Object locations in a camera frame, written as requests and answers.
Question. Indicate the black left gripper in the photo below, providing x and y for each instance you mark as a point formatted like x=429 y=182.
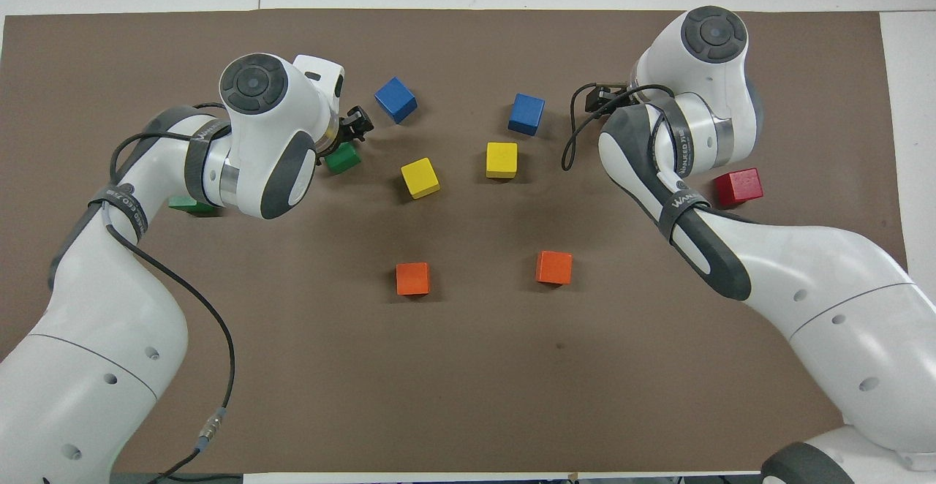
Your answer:
x=357 y=124

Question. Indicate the yellow wooden cube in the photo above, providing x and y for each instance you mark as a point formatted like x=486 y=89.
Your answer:
x=502 y=160
x=420 y=178

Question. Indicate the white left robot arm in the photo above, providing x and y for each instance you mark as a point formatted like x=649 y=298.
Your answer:
x=95 y=367

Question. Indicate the green wooden cube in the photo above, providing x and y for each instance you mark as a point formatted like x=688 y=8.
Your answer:
x=344 y=159
x=191 y=205

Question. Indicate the red wooden cube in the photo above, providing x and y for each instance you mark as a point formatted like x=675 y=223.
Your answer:
x=738 y=188

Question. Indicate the orange wooden cube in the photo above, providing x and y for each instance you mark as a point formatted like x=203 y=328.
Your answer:
x=413 y=279
x=553 y=267

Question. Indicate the brown paper table mat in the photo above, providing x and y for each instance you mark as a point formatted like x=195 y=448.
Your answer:
x=468 y=396

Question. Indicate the blue wooden cube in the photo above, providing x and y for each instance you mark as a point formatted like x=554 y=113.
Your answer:
x=395 y=100
x=526 y=114

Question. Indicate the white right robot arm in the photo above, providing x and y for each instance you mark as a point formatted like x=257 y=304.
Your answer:
x=841 y=286

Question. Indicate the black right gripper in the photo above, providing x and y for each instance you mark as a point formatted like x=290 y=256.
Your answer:
x=607 y=98

